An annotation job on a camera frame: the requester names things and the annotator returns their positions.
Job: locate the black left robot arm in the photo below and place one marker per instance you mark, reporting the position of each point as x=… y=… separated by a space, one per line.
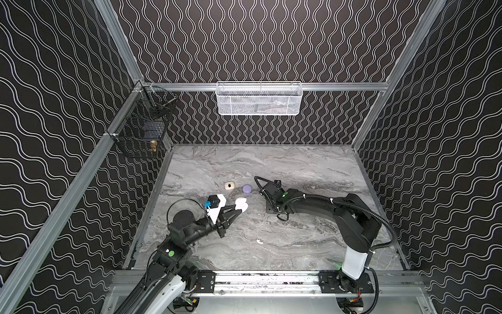
x=172 y=255

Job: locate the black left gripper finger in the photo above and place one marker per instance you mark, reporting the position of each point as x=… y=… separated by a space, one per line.
x=228 y=220
x=229 y=211

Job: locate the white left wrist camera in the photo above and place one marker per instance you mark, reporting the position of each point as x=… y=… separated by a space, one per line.
x=213 y=206

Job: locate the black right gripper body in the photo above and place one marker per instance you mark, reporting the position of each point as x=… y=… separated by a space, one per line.
x=272 y=200

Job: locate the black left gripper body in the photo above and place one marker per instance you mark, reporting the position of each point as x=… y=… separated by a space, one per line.
x=219 y=223

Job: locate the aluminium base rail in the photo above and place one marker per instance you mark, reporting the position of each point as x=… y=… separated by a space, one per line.
x=274 y=283

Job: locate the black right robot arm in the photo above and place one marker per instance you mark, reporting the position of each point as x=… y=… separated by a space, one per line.
x=362 y=230

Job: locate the white wire mesh basket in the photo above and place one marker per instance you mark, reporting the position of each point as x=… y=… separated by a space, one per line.
x=259 y=98

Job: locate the small brass object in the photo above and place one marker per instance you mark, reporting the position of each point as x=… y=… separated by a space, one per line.
x=154 y=146

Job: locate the purple round earbud case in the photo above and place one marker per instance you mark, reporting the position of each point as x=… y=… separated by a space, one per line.
x=247 y=189

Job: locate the cream earbud charging case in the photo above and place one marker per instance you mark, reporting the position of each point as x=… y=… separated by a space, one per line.
x=229 y=185

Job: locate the black wire basket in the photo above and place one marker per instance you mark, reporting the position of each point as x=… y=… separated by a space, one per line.
x=147 y=120

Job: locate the white round earbud case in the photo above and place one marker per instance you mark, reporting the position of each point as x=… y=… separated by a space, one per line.
x=241 y=205

